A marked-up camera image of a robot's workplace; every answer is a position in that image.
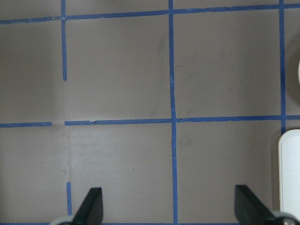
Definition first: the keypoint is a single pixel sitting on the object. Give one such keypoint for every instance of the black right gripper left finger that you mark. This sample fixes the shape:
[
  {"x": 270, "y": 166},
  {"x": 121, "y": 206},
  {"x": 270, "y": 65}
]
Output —
[{"x": 91, "y": 210}]

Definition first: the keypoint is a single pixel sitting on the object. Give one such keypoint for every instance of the white rectangular tray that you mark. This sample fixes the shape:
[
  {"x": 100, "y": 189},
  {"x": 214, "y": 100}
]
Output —
[{"x": 289, "y": 172}]

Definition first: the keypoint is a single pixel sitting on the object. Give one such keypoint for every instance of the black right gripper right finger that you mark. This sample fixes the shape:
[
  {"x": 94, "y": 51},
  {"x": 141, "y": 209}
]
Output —
[{"x": 249, "y": 210}]

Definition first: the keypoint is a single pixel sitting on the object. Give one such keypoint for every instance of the cream round plate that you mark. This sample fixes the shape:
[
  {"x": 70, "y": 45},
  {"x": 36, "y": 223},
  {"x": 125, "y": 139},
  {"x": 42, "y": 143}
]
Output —
[{"x": 299, "y": 72}]

